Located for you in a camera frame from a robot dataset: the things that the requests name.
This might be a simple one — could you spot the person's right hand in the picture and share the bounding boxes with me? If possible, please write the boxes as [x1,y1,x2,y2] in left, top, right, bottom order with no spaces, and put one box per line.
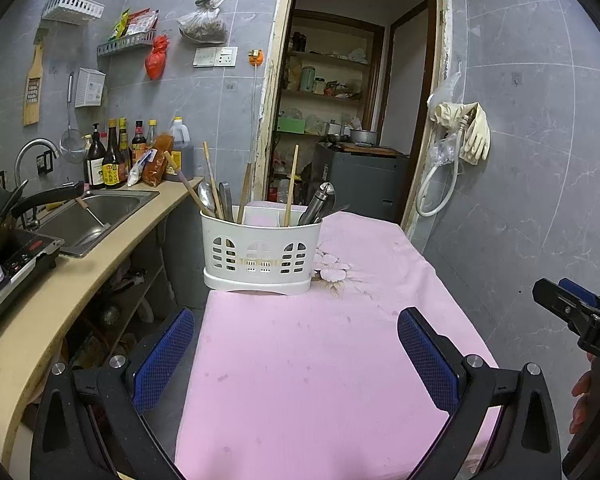
[569,352,598,435]

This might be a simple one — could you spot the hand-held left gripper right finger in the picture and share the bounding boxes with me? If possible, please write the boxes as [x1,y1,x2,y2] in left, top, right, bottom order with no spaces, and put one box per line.
[397,306,563,480]

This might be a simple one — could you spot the white box on wall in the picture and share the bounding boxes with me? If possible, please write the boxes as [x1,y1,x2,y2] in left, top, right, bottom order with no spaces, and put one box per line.
[74,67,107,108]

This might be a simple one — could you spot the wooden shelf unit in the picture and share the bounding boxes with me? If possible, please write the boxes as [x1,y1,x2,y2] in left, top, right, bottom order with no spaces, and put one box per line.
[267,10,386,206]

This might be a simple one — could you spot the tall soy sauce bottle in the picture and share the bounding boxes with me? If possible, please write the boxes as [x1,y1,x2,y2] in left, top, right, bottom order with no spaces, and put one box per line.
[101,119,127,189]

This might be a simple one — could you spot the grey wall shelf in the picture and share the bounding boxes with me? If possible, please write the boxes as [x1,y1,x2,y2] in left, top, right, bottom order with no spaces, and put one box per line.
[96,30,157,57]

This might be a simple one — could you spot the red chili packet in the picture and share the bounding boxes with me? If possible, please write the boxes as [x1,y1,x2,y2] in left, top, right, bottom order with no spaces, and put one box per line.
[140,132,175,186]

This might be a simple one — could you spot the white wall basket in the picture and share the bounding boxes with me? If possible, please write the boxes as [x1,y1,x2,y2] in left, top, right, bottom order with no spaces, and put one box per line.
[41,0,106,24]

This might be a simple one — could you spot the dark bottle yellow label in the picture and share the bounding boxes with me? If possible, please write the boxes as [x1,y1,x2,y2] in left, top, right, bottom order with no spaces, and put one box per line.
[117,117,132,183]

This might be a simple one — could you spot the stainless steel sink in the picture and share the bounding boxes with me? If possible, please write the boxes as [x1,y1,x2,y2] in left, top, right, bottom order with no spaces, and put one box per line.
[32,187,161,259]

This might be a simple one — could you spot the metal faucet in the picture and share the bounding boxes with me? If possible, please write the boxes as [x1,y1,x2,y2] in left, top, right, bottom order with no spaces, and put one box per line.
[14,137,60,231]

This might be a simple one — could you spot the white hose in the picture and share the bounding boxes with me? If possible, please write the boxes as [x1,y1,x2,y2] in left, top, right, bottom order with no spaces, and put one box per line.
[415,115,473,217]

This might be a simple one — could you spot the large oil jug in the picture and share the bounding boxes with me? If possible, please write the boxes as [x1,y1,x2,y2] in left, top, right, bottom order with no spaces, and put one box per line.
[166,116,194,181]

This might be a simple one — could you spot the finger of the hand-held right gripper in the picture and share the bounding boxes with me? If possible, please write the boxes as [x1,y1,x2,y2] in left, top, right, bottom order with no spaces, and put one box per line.
[532,278,590,335]
[558,278,600,317]

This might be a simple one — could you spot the wooden door frame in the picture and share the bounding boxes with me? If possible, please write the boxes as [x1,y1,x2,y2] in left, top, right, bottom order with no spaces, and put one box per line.
[250,0,453,236]

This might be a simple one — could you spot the thin white cord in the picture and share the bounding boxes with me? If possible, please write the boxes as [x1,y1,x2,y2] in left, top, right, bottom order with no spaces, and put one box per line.
[250,65,259,161]

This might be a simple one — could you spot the red snack packets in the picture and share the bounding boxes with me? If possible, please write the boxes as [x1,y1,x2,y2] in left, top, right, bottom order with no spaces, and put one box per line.
[126,8,159,36]

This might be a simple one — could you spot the clear hanging plastic bag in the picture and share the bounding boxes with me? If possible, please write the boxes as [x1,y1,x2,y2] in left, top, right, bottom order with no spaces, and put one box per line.
[427,72,463,171]

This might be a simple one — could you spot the metal mesh strainer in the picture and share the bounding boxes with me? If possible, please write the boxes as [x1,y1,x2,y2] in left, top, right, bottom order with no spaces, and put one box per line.
[60,72,83,163]

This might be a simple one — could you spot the wooden cutting board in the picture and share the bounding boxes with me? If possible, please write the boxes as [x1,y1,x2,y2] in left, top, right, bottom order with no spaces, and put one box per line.
[337,142,403,157]

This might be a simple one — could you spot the pink floral tablecloth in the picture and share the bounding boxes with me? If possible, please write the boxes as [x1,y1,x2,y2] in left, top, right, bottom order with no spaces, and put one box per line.
[174,200,503,480]

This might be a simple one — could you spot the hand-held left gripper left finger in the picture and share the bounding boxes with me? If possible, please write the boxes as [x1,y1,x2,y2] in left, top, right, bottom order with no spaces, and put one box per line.
[30,305,197,480]

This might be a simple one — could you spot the white plastic utensil basket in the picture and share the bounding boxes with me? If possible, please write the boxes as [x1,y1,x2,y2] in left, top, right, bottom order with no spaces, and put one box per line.
[200,200,323,294]

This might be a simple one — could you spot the clear bag of dried goods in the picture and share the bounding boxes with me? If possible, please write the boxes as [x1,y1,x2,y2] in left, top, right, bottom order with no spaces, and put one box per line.
[177,0,228,44]

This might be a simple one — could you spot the wooden grater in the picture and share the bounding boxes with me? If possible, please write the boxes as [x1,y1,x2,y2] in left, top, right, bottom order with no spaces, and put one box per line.
[22,30,47,127]

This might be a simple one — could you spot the pale rubber glove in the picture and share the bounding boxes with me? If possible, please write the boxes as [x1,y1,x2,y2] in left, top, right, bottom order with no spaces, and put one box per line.
[430,102,468,136]
[460,102,491,164]

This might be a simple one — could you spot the black induction cooker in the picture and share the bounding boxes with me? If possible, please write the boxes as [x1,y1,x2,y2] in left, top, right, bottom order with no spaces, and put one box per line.
[0,230,65,343]

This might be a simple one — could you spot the red plastic bag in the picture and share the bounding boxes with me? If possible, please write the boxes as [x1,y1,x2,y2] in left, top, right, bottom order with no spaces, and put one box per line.
[145,35,170,81]

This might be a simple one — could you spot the beige kitchen countertop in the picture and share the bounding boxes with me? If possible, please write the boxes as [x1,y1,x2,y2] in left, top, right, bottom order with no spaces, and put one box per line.
[0,176,204,466]

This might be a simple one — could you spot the dark bottle red label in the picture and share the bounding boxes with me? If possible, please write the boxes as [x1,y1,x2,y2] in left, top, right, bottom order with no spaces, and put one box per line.
[131,120,147,163]

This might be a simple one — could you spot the grey cabinet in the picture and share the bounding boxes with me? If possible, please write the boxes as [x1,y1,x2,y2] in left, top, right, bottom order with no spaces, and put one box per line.
[311,142,411,225]

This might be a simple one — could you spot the dark pump bottle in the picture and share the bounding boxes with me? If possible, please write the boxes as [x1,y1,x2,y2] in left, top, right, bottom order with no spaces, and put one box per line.
[85,124,107,190]

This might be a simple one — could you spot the white and blue bag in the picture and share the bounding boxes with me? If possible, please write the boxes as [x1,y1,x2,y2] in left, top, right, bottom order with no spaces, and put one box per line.
[126,149,157,187]

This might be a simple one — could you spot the green box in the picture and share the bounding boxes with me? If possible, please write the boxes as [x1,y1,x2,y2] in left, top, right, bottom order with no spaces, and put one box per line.
[276,116,306,136]

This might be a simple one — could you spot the green snack packet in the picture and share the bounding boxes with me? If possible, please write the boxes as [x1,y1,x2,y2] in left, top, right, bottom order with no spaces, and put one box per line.
[109,10,131,41]

